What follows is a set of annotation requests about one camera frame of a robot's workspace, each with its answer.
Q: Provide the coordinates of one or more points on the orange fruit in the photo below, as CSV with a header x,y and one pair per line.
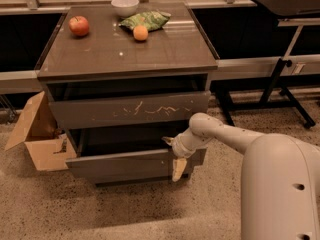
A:
x,y
140,33

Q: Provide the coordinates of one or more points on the black folding side table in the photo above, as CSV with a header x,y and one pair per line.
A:
x,y
289,13

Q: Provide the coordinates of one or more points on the red apple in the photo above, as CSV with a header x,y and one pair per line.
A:
x,y
79,26

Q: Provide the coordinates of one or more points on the grey drawer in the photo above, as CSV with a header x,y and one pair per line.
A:
x,y
138,181
120,154
93,113

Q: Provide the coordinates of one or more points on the grey top drawer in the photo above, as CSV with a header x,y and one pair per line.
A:
x,y
93,113

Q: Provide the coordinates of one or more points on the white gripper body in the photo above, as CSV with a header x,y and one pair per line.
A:
x,y
180,146

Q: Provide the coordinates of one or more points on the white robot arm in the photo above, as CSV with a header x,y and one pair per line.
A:
x,y
280,177

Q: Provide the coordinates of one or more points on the white bowl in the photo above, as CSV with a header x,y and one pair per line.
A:
x,y
125,8

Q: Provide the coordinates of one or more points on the grey drawer cabinet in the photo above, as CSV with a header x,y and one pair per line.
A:
x,y
109,63

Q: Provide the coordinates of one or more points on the open cardboard box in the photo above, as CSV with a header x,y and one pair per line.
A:
x,y
36,128

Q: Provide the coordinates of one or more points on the green chip bag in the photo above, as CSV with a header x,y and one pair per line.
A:
x,y
151,20

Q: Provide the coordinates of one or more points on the grey bottom drawer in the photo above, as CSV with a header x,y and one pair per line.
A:
x,y
138,181

